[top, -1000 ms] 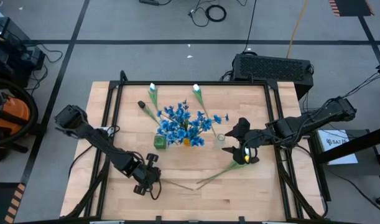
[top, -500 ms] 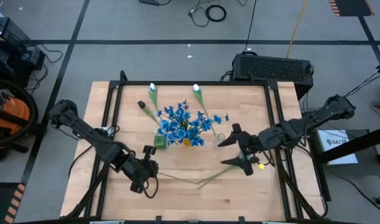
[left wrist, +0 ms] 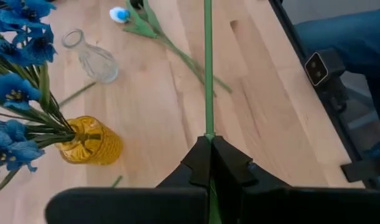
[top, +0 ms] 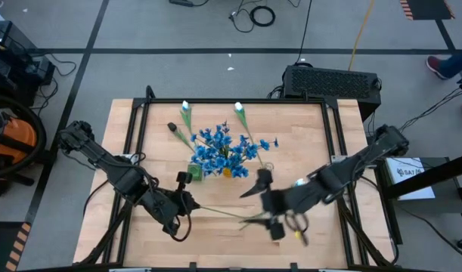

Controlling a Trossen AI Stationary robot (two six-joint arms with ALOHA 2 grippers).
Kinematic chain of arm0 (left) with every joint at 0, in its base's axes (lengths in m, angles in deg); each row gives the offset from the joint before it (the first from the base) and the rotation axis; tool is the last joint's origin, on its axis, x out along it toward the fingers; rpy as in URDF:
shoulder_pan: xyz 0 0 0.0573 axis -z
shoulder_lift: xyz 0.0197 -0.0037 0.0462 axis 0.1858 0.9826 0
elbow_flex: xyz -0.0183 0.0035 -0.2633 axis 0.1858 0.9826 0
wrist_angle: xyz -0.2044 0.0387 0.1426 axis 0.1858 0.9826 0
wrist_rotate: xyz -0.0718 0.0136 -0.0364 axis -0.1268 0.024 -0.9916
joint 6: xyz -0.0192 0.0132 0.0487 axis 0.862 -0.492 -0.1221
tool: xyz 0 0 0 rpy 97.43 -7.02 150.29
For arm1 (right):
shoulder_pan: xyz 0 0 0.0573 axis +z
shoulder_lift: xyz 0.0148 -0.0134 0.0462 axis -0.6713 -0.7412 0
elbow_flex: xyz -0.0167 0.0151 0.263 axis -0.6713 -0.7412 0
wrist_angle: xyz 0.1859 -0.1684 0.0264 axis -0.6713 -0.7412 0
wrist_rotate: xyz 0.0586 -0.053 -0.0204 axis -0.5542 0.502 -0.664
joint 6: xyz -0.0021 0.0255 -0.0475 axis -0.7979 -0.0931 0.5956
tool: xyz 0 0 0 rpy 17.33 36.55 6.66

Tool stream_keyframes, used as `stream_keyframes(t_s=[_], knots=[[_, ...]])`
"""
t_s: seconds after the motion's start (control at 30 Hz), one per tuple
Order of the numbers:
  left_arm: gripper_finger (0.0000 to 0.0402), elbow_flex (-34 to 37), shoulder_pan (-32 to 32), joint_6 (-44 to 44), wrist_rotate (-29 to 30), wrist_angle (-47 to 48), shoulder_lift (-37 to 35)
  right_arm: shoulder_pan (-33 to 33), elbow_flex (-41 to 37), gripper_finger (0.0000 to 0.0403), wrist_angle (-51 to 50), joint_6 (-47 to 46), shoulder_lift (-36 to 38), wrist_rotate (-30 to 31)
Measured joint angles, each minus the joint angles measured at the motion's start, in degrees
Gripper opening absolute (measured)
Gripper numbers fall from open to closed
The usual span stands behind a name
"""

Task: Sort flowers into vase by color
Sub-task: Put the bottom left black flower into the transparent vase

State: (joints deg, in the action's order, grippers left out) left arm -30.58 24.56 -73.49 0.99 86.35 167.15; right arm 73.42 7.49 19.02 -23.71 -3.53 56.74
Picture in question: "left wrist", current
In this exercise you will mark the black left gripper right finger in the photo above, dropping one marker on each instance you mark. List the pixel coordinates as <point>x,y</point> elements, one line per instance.
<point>286,208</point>

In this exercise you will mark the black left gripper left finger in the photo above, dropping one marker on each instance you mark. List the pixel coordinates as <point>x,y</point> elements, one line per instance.
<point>130,205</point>

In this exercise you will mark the blue artificial flower bunch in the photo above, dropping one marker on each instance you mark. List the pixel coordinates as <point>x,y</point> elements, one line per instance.
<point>12,90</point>
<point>37,46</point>
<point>18,152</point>

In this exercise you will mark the flower stems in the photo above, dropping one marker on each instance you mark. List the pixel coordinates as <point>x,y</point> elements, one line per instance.
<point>209,62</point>

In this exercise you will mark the white artificial tulip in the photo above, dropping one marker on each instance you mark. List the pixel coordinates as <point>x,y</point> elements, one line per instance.
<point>119,15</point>

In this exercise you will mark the yellow glass vase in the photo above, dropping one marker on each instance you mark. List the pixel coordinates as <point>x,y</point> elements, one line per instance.
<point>93,146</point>

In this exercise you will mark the clear glass vase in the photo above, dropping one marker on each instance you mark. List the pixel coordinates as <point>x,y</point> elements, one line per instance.
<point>98,65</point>

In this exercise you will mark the black table-level camera box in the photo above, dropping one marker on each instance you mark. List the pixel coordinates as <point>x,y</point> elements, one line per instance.
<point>315,69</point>

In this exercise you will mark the black aluminium table frame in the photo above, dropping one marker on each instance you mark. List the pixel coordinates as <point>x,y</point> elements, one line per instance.
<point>293,31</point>

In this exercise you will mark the black camera on mount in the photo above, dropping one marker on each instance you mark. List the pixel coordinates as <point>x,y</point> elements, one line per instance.
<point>357,40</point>

